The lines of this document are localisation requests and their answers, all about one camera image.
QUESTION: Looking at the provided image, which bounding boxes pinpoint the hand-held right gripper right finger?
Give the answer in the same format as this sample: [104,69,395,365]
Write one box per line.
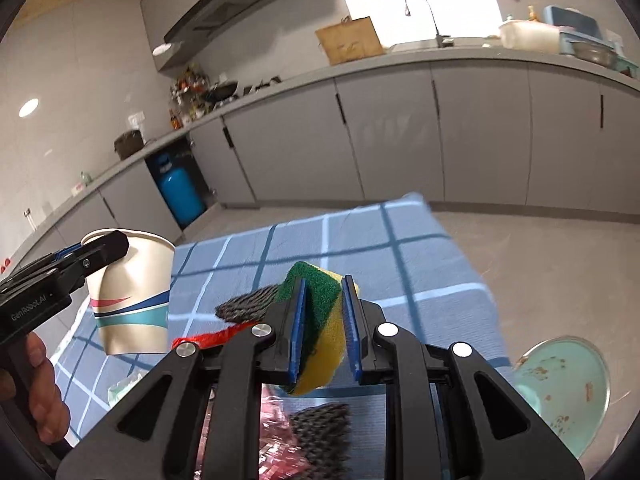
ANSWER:
[341,275,586,480]

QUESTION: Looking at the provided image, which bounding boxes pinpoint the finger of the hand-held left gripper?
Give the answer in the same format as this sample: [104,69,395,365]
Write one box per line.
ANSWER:
[60,229,131,281]

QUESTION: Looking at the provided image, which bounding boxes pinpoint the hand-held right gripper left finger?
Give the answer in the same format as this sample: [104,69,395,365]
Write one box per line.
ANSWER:
[55,276,308,480]

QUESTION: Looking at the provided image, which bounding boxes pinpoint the yellow green sponge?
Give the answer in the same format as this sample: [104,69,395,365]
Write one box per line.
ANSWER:
[279,261,361,397]

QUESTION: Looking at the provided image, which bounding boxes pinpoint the striped paper cup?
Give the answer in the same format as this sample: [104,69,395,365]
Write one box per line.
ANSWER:
[81,228,177,357]

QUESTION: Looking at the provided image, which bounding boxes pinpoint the grey mesh scrubber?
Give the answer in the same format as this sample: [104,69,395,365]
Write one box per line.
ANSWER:
[215,283,294,324]
[289,402,352,480]

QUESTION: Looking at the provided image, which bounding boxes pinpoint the red snack packet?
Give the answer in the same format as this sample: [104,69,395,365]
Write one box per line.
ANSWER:
[171,321,257,354]

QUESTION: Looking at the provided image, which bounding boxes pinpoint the light green plate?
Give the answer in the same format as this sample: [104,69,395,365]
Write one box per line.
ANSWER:
[511,335,613,462]

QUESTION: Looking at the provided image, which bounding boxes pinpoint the person's left hand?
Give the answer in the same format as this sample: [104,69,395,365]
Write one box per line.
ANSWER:
[0,332,72,446]

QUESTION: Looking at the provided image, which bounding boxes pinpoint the blue checked tablecloth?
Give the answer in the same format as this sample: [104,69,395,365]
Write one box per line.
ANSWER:
[52,191,514,480]

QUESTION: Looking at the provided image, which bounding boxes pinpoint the blue gas cylinder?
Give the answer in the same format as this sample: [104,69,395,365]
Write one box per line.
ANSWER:
[152,154,206,227]

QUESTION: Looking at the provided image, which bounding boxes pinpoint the pink plastic wrapper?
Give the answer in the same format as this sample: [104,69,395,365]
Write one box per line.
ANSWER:
[199,394,297,480]

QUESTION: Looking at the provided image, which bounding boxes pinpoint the dark cooking pot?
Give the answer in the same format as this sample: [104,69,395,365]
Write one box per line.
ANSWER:
[113,129,146,161]

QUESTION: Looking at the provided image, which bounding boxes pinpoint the pale green plastic scrap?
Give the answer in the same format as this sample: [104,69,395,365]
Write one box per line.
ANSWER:
[106,369,152,407]

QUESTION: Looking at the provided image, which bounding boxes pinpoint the spice rack with bottles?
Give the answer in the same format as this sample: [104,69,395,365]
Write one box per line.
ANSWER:
[167,63,211,129]

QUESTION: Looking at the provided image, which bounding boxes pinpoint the black wok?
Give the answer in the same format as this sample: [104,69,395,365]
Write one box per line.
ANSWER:
[207,80,240,102]

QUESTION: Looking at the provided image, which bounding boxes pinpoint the black gas stove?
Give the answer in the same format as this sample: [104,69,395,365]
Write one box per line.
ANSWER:
[237,77,284,96]

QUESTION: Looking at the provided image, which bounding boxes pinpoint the grey kitchen base cabinets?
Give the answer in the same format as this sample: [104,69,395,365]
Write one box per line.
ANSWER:
[0,47,640,283]

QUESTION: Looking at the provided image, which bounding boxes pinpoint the black range hood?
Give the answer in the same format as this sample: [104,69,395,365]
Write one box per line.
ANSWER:
[163,0,277,47]

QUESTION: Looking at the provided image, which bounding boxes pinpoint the curved kitchen faucet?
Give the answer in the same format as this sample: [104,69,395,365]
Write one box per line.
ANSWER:
[403,0,454,49]

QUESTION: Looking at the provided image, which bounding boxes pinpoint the white lidded container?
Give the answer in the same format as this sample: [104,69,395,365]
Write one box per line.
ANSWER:
[499,15,562,53]

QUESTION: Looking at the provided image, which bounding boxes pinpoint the steel bowl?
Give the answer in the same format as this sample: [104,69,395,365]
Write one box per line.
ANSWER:
[570,40,622,67]

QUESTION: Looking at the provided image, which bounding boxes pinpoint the blue dish rack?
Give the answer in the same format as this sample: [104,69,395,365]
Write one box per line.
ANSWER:
[542,4,627,59]

